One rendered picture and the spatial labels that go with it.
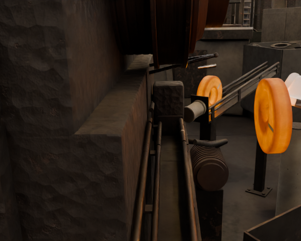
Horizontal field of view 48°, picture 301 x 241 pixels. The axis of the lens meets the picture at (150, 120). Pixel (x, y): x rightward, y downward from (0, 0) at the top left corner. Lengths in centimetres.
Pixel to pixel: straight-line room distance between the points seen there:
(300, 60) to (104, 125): 269
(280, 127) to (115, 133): 36
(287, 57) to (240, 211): 148
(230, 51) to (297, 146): 201
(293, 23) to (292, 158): 351
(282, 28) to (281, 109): 454
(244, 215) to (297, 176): 38
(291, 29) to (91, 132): 471
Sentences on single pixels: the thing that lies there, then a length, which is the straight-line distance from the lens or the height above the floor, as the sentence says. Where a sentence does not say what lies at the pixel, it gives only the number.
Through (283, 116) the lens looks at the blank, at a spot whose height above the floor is 82.
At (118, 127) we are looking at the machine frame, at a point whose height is 87.
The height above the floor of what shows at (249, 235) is 72.
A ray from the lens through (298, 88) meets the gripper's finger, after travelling 72.
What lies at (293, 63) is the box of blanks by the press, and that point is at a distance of 300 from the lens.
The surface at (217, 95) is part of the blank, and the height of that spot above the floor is 70.
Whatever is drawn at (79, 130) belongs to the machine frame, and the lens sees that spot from 41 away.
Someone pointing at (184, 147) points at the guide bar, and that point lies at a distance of 79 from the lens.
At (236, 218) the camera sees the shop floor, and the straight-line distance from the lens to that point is 187.
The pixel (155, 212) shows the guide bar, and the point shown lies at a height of 68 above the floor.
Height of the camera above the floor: 100
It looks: 17 degrees down
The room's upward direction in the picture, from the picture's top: 2 degrees counter-clockwise
